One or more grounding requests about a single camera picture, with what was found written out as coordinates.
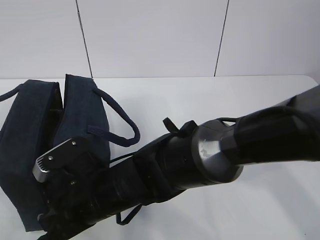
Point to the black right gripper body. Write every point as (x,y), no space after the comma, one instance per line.
(81,194)

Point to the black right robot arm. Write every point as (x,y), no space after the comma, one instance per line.
(216,151)

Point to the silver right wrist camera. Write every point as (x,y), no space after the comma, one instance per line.
(59,156)

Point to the navy blue lunch bag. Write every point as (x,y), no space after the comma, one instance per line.
(42,117)

